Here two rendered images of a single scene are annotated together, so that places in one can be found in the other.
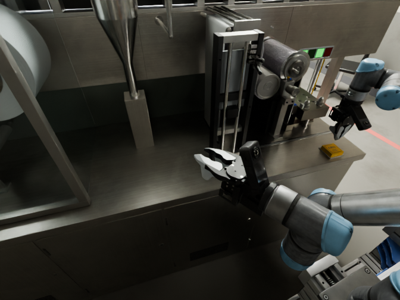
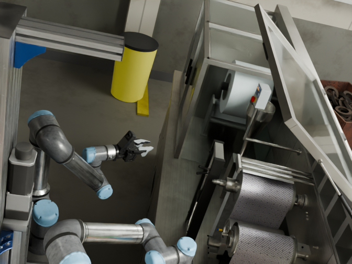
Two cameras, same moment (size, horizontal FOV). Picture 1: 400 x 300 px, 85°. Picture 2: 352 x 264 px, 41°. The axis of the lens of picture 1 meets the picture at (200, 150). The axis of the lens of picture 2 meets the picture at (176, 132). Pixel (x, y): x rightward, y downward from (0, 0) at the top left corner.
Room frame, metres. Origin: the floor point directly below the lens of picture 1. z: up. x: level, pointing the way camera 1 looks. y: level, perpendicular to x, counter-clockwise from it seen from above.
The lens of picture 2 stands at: (0.90, -1.96, 2.63)
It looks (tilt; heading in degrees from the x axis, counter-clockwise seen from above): 32 degrees down; 101
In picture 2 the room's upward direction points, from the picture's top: 17 degrees clockwise
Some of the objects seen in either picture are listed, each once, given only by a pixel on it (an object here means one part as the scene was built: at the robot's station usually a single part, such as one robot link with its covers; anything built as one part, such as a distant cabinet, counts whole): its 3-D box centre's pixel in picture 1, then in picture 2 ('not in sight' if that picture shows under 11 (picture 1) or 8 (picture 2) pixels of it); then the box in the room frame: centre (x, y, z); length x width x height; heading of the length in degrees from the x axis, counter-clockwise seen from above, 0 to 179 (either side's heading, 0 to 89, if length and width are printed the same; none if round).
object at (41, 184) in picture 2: not in sight; (40, 165); (0.06, -0.43, 1.19); 0.15 x 0.12 x 0.55; 139
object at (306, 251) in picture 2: not in sight; (303, 249); (1.27, -0.35, 1.28); 0.06 x 0.05 x 0.02; 16
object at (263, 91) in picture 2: not in sight; (260, 95); (0.86, 0.10, 1.66); 0.07 x 0.07 x 0.10; 23
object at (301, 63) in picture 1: (296, 68); (230, 239); (0.97, -0.43, 1.25); 0.07 x 0.02 x 0.07; 106
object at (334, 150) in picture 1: (331, 150); not in sight; (0.81, -0.65, 0.91); 0.07 x 0.07 x 0.02; 16
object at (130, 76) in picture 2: not in sight; (132, 68); (-0.57, 2.43, 0.33); 0.43 x 0.42 x 0.66; 24
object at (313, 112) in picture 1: (293, 96); not in sight; (1.19, -0.56, 1.00); 0.40 x 0.16 x 0.06; 16
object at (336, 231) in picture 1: (315, 225); (94, 154); (0.23, -0.23, 1.21); 0.11 x 0.08 x 0.09; 49
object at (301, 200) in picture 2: not in sight; (296, 200); (1.19, -0.11, 1.33); 0.07 x 0.07 x 0.07; 16
